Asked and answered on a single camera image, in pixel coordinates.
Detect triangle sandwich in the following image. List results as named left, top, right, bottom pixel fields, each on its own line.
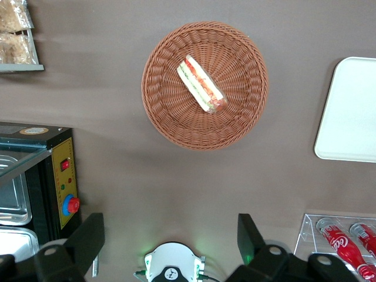
left=176, top=55, right=229, bottom=115

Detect round brown wicker basket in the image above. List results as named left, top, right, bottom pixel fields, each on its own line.
left=140, top=21, right=270, bottom=152

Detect clear acrylic bottle holder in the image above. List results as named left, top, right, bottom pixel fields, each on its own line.
left=293, top=213, right=376, bottom=282

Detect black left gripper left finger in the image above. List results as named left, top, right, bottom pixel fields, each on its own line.
left=0, top=212, right=106, bottom=282

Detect black food warmer cabinet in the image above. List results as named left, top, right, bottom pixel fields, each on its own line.
left=0, top=122, right=83, bottom=256

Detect large steel pan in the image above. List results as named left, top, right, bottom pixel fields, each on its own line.
left=0, top=155, right=32, bottom=226

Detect clear snack bag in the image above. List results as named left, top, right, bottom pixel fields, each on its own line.
left=0, top=0, right=35, bottom=33
left=0, top=32, right=38, bottom=65

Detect white plastic tray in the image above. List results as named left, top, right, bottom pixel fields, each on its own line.
left=313, top=56, right=376, bottom=164

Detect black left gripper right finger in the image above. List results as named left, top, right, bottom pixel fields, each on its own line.
left=226, top=213, right=362, bottom=282

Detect small steel pan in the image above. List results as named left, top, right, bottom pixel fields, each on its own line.
left=0, top=227, right=40, bottom=257

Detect red cola bottle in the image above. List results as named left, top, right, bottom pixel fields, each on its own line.
left=349, top=222, right=376, bottom=259
left=316, top=217, right=376, bottom=281

